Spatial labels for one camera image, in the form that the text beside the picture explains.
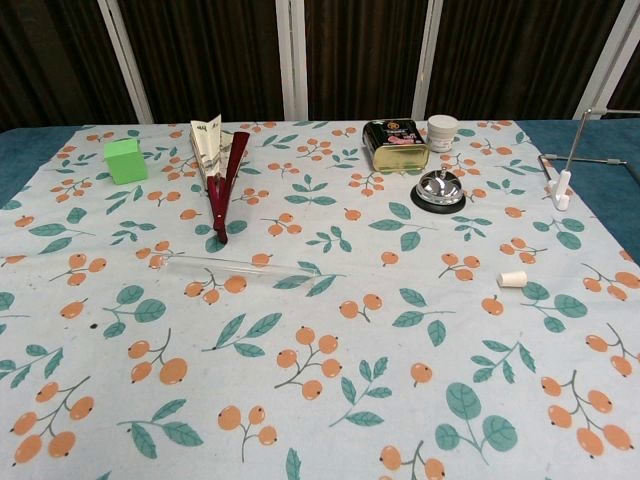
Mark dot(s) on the small white jar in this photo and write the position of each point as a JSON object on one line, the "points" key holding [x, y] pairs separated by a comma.
{"points": [[442, 132]]}

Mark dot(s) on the silver call bell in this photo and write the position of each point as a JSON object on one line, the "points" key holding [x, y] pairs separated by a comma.
{"points": [[438, 190]]}

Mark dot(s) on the green cube box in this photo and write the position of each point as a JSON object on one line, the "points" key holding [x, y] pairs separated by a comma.
{"points": [[125, 162]]}

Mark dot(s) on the clear glass test tube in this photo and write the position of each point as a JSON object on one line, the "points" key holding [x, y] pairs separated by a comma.
{"points": [[240, 266]]}

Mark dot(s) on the dark red folding fan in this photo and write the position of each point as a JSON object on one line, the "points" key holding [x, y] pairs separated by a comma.
{"points": [[220, 200]]}

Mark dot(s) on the gold and black tin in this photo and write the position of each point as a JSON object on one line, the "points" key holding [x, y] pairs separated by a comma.
{"points": [[395, 150]]}

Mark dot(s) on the white rubber stopper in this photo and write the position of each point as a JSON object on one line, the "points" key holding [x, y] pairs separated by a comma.
{"points": [[512, 279]]}

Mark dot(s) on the orange fruit print tablecloth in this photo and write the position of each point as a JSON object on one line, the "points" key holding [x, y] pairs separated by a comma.
{"points": [[320, 350]]}

